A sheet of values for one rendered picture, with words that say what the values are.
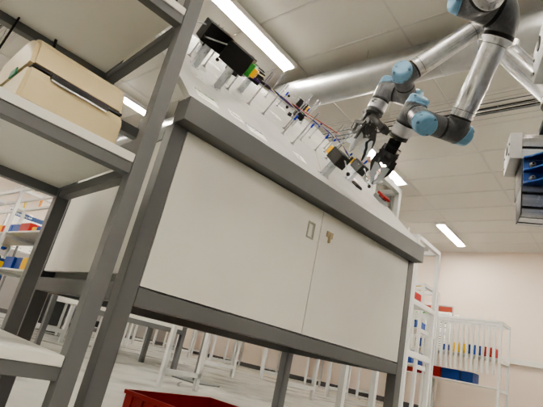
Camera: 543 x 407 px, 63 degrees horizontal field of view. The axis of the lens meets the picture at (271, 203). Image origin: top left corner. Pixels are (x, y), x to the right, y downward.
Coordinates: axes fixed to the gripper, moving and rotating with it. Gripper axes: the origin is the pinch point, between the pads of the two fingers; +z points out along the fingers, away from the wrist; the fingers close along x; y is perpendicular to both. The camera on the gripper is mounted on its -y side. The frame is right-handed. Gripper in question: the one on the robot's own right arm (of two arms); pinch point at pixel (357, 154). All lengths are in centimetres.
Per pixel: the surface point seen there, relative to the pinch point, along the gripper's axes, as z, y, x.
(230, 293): 64, -38, 55
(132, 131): 34, 32, 75
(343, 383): 93, 0, -57
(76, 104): 39, -31, 107
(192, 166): 39, -29, 77
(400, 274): 37, -26, -24
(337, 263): 44, -30, 15
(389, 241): 28.1, -27.6, -7.1
